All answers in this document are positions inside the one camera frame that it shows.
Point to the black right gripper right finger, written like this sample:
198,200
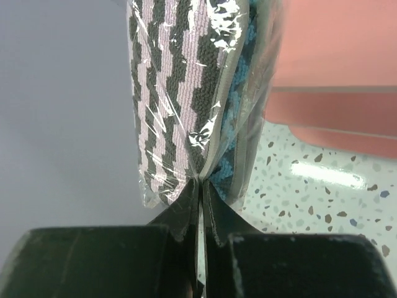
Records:
241,261

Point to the pink three-tier shelf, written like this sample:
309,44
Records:
335,84

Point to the striped sponge pack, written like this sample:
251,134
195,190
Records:
201,74

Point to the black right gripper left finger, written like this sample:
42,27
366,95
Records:
152,260

